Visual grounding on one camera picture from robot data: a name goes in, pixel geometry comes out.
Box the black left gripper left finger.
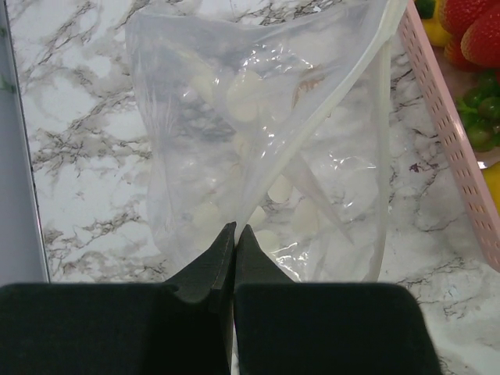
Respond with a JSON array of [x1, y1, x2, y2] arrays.
[[1, 223, 235, 374]]

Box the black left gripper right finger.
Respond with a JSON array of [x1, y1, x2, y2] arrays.
[[234, 227, 441, 374]]

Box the clear zip top bag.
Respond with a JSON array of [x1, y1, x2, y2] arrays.
[[126, 1, 406, 282]]

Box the green grape bunch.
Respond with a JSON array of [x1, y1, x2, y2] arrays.
[[455, 70, 499, 152]]

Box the red strawberry bunch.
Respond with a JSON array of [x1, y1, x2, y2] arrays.
[[438, 1, 499, 72]]

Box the yellow lemon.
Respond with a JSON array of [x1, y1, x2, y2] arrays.
[[482, 162, 500, 213]]

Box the pink perforated plastic basket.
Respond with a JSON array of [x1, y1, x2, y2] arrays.
[[398, 1, 499, 271]]

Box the yellow bell pepper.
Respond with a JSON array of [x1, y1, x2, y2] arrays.
[[414, 0, 451, 48]]

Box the aluminium side rail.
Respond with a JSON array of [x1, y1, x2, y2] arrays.
[[1, 1, 49, 286]]

